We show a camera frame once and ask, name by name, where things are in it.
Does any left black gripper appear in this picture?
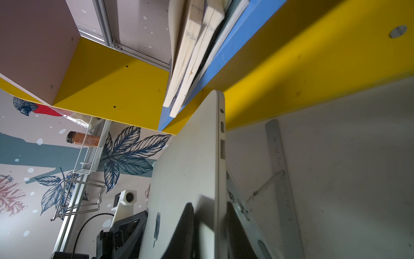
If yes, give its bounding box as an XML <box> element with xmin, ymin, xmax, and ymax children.
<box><xmin>96</xmin><ymin>211</ymin><xmax>148</xmax><ymax>259</ymax></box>

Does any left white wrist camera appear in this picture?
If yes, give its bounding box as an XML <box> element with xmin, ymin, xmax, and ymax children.
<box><xmin>111</xmin><ymin>190</ymin><xmax>138</xmax><ymax>227</ymax></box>

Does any silver folding laptop stand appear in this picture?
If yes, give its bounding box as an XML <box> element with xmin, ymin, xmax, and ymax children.
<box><xmin>226</xmin><ymin>119</ymin><xmax>306</xmax><ymax>259</ymax></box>

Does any chrome wire hanger rack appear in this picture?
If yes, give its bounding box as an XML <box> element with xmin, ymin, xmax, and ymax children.
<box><xmin>50</xmin><ymin>174</ymin><xmax>106</xmax><ymax>221</ymax></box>

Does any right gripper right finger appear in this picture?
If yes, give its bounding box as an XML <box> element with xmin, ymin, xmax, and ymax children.
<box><xmin>226</xmin><ymin>202</ymin><xmax>258</xmax><ymax>259</ymax></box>

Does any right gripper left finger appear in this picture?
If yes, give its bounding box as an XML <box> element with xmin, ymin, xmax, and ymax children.
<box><xmin>162</xmin><ymin>202</ymin><xmax>195</xmax><ymax>259</ymax></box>

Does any clear plastic bag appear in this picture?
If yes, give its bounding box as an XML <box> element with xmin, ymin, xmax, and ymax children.
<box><xmin>57</xmin><ymin>109</ymin><xmax>91</xmax><ymax>128</ymax></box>

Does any yellow pink blue shelf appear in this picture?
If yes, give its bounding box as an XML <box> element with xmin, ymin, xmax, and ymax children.
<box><xmin>0</xmin><ymin>0</ymin><xmax>414</xmax><ymax>136</ymax></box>

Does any white wire wall rack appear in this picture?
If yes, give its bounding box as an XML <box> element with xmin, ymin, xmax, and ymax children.
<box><xmin>73</xmin><ymin>117</ymin><xmax>112</xmax><ymax>175</ymax></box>

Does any silver laptop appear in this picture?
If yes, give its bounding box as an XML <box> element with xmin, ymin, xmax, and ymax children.
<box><xmin>139</xmin><ymin>90</ymin><xmax>228</xmax><ymax>259</ymax></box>

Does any orange spice jar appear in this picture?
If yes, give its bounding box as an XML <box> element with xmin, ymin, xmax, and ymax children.
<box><xmin>66</xmin><ymin>131</ymin><xmax>100</xmax><ymax>147</ymax></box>

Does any stack of dark blue books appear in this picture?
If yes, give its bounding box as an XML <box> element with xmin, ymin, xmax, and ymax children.
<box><xmin>163</xmin><ymin>0</ymin><xmax>250</xmax><ymax>118</ymax></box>

